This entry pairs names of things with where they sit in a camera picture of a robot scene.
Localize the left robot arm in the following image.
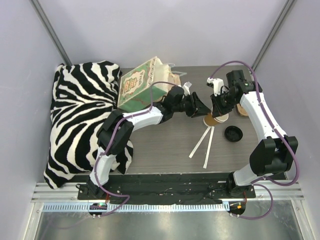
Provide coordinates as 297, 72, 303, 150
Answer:
87, 86, 211, 200

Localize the aluminium frame rail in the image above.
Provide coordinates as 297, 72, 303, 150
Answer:
31, 181, 306, 202

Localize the white wrapped straw left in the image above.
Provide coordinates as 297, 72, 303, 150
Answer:
188, 126, 211, 159

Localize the green illustrated paper bag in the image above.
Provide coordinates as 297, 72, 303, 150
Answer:
117, 56, 173, 113

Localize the zebra print plush blanket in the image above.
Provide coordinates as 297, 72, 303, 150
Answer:
43, 60, 122, 189

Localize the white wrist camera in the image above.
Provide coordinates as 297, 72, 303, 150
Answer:
182, 81, 192, 96
206, 77, 224, 97

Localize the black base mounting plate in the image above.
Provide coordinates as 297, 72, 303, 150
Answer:
76, 172, 256, 205

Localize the brown paper coffee cup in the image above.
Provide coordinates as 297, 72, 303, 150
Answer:
203, 113, 220, 127

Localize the white wrapped straw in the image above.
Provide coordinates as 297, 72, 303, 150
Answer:
203, 126, 215, 169
188, 126, 211, 159

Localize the white wrapped straw right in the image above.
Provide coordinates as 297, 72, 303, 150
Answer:
203, 126, 215, 169

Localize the beige cloth pouch with ribbon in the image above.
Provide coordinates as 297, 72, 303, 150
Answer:
159, 63, 182, 87

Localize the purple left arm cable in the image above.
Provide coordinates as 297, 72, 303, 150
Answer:
96, 81, 185, 216

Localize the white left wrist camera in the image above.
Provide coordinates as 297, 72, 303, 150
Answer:
182, 81, 192, 96

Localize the white slotted cable duct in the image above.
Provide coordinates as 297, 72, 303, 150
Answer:
42, 201, 230, 213

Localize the brown cardboard cup carrier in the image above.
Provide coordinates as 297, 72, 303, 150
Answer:
236, 103, 249, 117

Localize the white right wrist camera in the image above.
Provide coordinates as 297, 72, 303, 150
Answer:
206, 77, 224, 97

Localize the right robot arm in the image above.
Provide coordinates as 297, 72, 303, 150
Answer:
207, 70, 298, 198

